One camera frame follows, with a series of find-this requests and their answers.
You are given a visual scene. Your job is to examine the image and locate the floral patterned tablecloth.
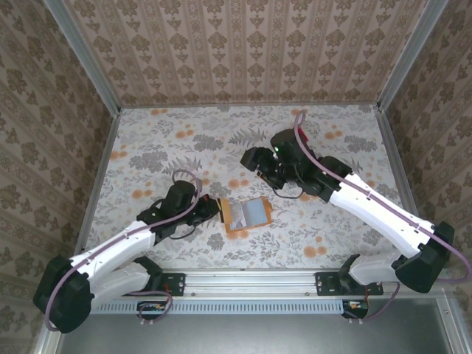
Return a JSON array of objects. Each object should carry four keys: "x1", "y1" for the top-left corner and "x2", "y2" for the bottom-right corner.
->
[{"x1": 79, "y1": 104, "x2": 434, "y2": 270}]

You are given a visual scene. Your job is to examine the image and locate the black base connector box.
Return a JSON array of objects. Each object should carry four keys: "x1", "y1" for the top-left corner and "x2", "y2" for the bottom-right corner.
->
[
  {"x1": 341, "y1": 299, "x2": 370, "y2": 320},
  {"x1": 136, "y1": 300, "x2": 167, "y2": 321}
]

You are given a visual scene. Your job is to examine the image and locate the grey metal panel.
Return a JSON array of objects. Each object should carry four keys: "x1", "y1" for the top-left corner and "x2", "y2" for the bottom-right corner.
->
[{"x1": 55, "y1": 313, "x2": 449, "y2": 354}]

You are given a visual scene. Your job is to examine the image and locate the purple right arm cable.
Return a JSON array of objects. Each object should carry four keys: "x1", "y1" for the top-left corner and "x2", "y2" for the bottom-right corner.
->
[{"x1": 294, "y1": 108, "x2": 472, "y2": 325}]

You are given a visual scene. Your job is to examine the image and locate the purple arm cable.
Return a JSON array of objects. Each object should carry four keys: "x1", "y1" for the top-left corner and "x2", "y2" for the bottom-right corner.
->
[
  {"x1": 294, "y1": 108, "x2": 472, "y2": 325},
  {"x1": 44, "y1": 168, "x2": 204, "y2": 333}
]

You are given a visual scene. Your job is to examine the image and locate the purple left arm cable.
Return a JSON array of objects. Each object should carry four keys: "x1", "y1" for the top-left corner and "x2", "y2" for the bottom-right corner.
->
[{"x1": 44, "y1": 168, "x2": 204, "y2": 333}]

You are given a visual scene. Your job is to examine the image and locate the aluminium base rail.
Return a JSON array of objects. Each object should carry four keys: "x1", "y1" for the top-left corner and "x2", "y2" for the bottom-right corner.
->
[{"x1": 90, "y1": 268, "x2": 453, "y2": 296}]

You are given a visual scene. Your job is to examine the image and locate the aluminium side rail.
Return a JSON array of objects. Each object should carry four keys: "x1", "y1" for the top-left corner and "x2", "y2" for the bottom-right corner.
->
[
  {"x1": 73, "y1": 108, "x2": 122, "y2": 259},
  {"x1": 374, "y1": 105, "x2": 421, "y2": 226}
]

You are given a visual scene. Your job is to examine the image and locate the white slotted cable duct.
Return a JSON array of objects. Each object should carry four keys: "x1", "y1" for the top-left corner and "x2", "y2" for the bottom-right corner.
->
[{"x1": 90, "y1": 299, "x2": 369, "y2": 315}]

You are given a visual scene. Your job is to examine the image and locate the aluminium corner post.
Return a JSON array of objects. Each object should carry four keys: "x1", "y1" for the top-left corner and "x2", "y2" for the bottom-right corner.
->
[
  {"x1": 43, "y1": 0, "x2": 122, "y2": 114},
  {"x1": 375, "y1": 0, "x2": 449, "y2": 111}
]

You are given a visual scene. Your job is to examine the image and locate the aluminium frame bar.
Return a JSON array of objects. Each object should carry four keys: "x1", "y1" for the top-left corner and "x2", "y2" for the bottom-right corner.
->
[
  {"x1": 437, "y1": 293, "x2": 468, "y2": 354},
  {"x1": 33, "y1": 330, "x2": 63, "y2": 354}
]

